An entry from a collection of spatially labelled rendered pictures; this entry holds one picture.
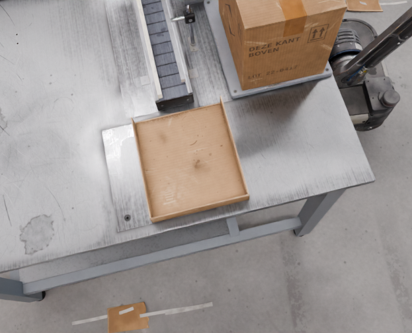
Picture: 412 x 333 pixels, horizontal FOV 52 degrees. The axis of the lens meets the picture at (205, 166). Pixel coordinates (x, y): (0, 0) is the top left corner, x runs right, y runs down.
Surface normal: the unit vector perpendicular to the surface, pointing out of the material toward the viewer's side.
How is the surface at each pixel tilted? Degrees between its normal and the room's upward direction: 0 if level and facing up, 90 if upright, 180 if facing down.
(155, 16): 0
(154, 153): 0
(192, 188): 0
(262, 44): 90
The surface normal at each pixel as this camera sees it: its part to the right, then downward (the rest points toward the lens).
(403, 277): -0.06, -0.36
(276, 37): 0.22, 0.91
